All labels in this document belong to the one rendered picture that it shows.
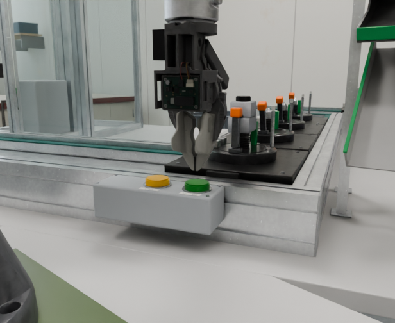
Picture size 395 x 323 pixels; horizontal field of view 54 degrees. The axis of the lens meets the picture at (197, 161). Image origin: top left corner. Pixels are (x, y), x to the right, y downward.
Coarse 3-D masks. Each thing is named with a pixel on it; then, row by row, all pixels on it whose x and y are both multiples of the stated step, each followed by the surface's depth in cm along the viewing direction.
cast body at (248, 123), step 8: (240, 96) 76; (248, 96) 76; (232, 104) 76; (240, 104) 76; (248, 104) 75; (248, 112) 75; (240, 120) 75; (248, 120) 75; (240, 128) 75; (248, 128) 75
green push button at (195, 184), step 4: (188, 180) 62; (192, 180) 62; (196, 180) 62; (200, 180) 62; (204, 180) 62; (188, 184) 60; (192, 184) 60; (196, 184) 60; (200, 184) 60; (204, 184) 60; (208, 184) 60; (188, 188) 60; (192, 188) 59; (196, 188) 59; (200, 188) 59; (204, 188) 60; (208, 188) 60
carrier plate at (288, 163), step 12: (276, 156) 81; (288, 156) 81; (300, 156) 81; (168, 168) 73; (180, 168) 72; (204, 168) 71; (216, 168) 71; (228, 168) 71; (240, 168) 71; (252, 168) 71; (264, 168) 71; (276, 168) 71; (288, 168) 71; (300, 168) 75; (252, 180) 68; (264, 180) 67; (276, 180) 66; (288, 180) 65
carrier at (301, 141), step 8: (224, 136) 107; (264, 136) 96; (280, 136) 96; (288, 136) 98; (296, 136) 107; (304, 136) 107; (312, 136) 107; (280, 144) 94; (288, 144) 94; (296, 144) 94; (304, 144) 94; (312, 144) 96
